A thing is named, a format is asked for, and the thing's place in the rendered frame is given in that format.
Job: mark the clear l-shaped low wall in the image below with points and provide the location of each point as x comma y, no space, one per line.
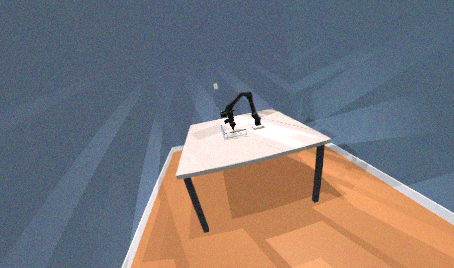
234,134

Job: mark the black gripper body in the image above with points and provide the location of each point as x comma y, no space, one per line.
231,118

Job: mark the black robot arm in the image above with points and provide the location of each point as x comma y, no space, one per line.
230,105

